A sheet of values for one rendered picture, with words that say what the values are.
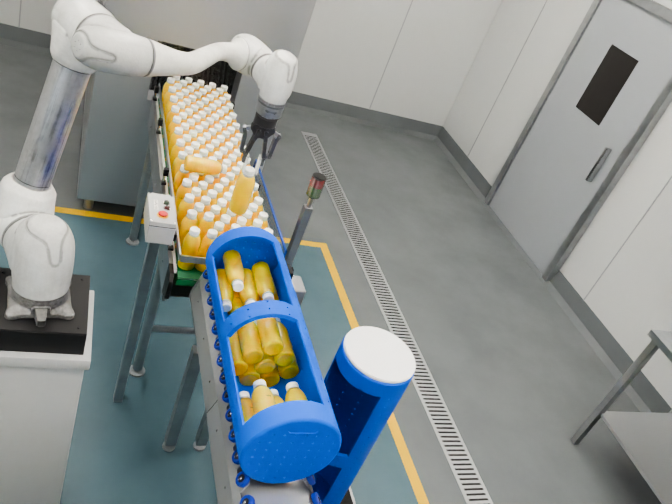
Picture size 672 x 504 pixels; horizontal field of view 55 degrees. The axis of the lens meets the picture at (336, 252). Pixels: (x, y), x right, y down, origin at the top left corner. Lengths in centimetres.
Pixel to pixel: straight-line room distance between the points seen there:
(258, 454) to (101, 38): 113
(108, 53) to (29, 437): 124
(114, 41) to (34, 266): 64
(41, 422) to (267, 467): 78
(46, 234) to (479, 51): 603
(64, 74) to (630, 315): 425
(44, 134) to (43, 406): 83
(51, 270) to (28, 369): 32
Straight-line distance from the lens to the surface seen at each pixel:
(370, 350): 234
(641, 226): 521
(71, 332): 201
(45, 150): 200
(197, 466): 312
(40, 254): 192
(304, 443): 182
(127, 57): 175
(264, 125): 215
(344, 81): 697
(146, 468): 307
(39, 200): 205
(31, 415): 225
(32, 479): 252
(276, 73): 205
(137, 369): 338
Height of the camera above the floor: 248
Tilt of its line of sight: 32 degrees down
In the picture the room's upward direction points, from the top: 23 degrees clockwise
